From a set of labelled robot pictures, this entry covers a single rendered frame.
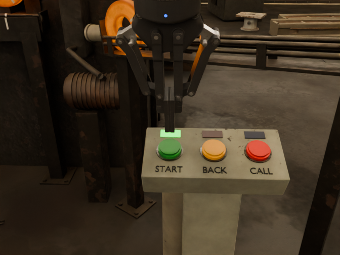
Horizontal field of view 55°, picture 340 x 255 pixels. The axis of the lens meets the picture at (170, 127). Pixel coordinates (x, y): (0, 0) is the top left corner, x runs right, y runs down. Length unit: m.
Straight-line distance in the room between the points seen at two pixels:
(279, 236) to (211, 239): 0.68
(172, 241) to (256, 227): 0.52
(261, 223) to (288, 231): 0.10
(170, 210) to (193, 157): 0.27
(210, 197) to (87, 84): 0.70
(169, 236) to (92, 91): 0.55
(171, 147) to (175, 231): 0.33
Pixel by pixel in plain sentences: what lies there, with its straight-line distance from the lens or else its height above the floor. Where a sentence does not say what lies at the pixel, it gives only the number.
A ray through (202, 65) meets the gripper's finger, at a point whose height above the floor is 0.77.
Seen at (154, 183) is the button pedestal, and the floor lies 0.56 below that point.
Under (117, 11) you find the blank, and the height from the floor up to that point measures 0.75.
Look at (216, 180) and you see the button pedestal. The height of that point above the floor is 0.58.
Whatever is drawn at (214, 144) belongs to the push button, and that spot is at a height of 0.61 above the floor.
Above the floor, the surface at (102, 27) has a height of 0.70.
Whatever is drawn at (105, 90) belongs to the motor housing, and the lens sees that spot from 1.13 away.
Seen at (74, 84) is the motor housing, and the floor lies 0.51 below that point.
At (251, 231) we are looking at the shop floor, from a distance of 1.29.
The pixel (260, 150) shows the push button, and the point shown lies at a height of 0.61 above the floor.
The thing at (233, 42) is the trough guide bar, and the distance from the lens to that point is 0.80.
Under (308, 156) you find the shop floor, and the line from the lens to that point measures 1.80.
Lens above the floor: 0.90
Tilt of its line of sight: 28 degrees down
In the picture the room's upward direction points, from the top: straight up
